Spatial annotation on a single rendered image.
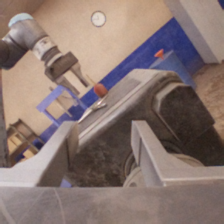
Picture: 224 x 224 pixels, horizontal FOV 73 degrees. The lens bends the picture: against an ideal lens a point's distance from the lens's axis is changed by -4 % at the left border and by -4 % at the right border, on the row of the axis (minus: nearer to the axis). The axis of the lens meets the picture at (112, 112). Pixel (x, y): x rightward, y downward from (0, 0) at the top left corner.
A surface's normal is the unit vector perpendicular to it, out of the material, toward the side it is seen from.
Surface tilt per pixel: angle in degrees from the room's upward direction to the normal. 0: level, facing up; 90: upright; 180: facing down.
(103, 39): 90
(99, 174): 90
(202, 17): 90
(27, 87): 90
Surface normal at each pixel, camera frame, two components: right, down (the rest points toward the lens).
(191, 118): 0.02, 0.28
